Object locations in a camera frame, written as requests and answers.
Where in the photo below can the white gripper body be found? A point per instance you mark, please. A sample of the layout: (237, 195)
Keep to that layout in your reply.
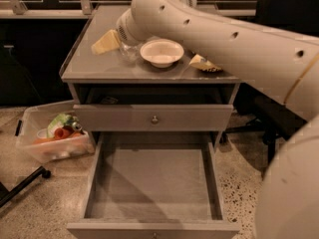
(128, 34)

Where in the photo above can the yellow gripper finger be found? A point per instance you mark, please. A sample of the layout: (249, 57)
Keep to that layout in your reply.
(108, 42)

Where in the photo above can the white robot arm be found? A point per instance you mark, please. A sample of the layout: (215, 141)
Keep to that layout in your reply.
(282, 65)

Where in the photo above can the grey drawer cabinet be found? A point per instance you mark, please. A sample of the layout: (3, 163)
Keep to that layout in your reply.
(108, 79)

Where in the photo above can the closed grey drawer with knob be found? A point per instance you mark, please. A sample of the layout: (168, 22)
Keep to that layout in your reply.
(154, 117)

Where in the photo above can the open grey lower drawer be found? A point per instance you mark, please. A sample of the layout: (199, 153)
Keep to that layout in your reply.
(153, 185)

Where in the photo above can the white bowl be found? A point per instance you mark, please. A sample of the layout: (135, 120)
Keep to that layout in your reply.
(161, 53)

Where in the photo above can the yellow chip bag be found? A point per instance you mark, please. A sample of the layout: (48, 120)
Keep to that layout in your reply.
(204, 64)

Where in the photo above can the green white bag in bin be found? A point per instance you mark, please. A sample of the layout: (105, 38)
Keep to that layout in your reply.
(59, 121)

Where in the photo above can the orange red items in bin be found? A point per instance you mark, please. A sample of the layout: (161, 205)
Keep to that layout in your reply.
(59, 134)

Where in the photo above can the clear plastic storage bin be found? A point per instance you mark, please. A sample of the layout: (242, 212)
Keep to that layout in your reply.
(34, 139)

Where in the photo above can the black office chair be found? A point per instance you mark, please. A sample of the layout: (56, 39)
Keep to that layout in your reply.
(300, 16)

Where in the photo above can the black chair leg with caster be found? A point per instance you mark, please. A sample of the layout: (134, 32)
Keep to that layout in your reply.
(7, 195)

